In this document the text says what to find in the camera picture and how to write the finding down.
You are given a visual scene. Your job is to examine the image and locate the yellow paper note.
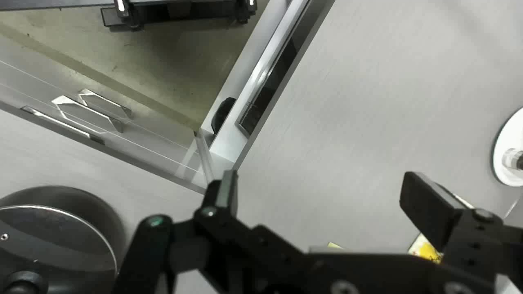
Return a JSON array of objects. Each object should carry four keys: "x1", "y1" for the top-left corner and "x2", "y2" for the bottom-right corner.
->
[{"x1": 407, "y1": 234, "x2": 444, "y2": 265}]

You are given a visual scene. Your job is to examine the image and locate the black cooking pot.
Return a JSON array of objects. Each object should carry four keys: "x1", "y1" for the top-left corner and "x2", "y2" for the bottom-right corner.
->
[{"x1": 0, "y1": 185, "x2": 176, "y2": 294}]

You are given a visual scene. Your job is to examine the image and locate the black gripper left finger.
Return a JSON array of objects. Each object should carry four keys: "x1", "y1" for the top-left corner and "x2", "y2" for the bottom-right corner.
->
[{"x1": 194, "y1": 168, "x2": 305, "y2": 274}]

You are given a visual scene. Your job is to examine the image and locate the silver cabinet pull handle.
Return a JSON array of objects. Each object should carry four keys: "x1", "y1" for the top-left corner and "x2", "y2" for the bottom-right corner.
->
[
  {"x1": 19, "y1": 105, "x2": 106, "y2": 147},
  {"x1": 50, "y1": 88, "x2": 134, "y2": 136}
]

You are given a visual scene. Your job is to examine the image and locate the dark open shelf cabinet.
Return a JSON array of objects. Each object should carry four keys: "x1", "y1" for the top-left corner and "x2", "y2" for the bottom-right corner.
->
[{"x1": 198, "y1": 0, "x2": 337, "y2": 181}]

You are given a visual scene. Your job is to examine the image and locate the black object under microwave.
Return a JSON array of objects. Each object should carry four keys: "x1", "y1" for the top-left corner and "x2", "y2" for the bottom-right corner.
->
[{"x1": 209, "y1": 96, "x2": 238, "y2": 136}]

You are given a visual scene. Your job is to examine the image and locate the black perforated workbench table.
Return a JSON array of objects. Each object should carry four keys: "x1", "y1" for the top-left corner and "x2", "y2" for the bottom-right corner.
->
[{"x1": 100, "y1": 0, "x2": 258, "y2": 31}]

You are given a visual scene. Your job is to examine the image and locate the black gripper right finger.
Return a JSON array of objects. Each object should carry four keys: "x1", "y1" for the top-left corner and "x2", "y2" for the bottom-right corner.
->
[{"x1": 399, "y1": 170, "x2": 523, "y2": 286}]

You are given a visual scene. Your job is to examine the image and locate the grey counter cabinet front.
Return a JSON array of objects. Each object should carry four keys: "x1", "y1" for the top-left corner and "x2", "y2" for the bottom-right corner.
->
[{"x1": 0, "y1": 29, "x2": 212, "y2": 193}]

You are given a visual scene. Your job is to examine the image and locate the silver microwave oven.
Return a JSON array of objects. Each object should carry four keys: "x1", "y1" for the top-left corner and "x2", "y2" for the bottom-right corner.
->
[{"x1": 234, "y1": 0, "x2": 315, "y2": 137}]

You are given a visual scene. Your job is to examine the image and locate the round glass pot lid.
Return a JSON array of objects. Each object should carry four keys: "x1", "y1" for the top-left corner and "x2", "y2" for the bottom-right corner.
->
[{"x1": 0, "y1": 203, "x2": 119, "y2": 294}]

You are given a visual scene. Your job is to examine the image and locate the white round disc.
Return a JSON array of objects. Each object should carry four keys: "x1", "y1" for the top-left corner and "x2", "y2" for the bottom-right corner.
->
[{"x1": 490, "y1": 105, "x2": 523, "y2": 189}]

